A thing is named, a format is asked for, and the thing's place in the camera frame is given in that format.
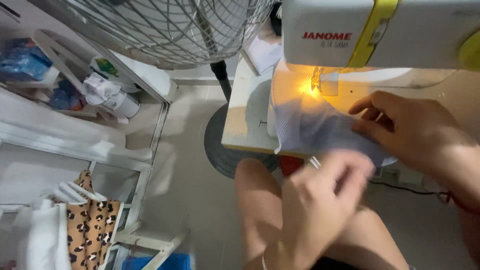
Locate person's left hand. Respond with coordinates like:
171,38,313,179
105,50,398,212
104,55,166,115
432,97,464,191
263,150,376,270

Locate person's right hand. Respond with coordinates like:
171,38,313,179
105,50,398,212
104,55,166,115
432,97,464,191
348,91,476,176

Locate light blue striped fabric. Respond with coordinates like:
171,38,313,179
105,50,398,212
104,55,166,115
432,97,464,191
270,59,398,168

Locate red object under table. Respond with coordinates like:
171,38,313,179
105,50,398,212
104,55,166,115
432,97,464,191
279,155,305,177

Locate person's right leg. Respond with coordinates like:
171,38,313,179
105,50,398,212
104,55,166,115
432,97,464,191
325,205,410,270

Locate person's leg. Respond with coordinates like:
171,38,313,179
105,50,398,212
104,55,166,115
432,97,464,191
234,157,284,265
325,205,410,270

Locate person's left leg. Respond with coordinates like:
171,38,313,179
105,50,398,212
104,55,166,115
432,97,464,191
234,157,284,265

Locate white paper sheet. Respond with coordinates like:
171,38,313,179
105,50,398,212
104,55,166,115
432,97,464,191
245,34,284,76

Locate white and yellow sewing machine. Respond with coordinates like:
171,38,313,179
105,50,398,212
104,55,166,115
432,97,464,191
281,0,480,97

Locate blue plastic box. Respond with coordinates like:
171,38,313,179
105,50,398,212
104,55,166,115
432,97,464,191
121,253,192,270

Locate white metal shelf rack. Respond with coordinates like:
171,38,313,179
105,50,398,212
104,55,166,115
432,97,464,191
0,29,190,270

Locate black cable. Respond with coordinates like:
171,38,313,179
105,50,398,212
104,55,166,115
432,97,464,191
368,180,451,204

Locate red string bracelet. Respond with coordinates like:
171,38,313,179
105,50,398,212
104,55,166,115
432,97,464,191
436,190,480,216

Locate standing fan with wire grill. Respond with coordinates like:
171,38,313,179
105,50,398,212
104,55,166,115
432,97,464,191
28,0,281,179

